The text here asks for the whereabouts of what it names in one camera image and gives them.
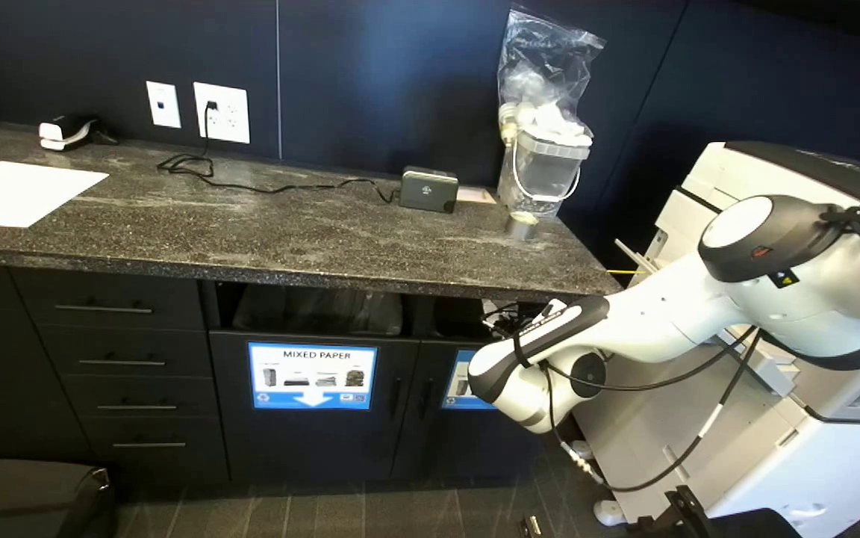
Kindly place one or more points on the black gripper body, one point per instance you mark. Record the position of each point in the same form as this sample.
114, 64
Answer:
515, 319

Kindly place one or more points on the black bin cabinet door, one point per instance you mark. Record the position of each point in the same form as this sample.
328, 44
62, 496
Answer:
449, 452
300, 443

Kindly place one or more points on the small metal cup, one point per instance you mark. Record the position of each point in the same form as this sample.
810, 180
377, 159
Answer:
522, 227

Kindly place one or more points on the small tan block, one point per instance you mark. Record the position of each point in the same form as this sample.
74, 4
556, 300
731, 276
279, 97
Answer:
479, 197

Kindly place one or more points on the clear plastic bucket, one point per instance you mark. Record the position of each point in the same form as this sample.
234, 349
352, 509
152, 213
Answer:
543, 174

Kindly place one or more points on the black adapter box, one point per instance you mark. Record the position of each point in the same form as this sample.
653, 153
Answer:
429, 191

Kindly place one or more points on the small metal floor object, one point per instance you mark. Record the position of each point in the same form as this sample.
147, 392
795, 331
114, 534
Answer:
531, 525

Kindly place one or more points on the blue sign with down arrow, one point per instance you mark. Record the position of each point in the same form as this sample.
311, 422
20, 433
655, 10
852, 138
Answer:
311, 378

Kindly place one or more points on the white printer caster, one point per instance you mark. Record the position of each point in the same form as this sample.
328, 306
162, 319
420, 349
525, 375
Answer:
607, 512

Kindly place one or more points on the black tripod clamp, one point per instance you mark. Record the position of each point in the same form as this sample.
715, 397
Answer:
673, 512

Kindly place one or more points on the white office printer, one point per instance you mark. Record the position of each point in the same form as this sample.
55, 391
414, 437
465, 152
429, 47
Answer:
821, 469

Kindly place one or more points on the black drawer cabinet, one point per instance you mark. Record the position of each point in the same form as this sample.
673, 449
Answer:
117, 384

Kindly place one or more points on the plain black cabinet door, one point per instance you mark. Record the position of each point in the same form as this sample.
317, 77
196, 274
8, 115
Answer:
13, 360

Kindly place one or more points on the white paper sheet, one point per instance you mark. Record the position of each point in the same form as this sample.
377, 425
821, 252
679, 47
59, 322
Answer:
16, 192

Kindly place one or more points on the white wall outlet plate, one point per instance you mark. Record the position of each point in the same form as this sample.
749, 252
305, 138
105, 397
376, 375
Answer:
222, 112

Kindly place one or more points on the small white wall plate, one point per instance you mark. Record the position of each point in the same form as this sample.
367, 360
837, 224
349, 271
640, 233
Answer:
162, 104

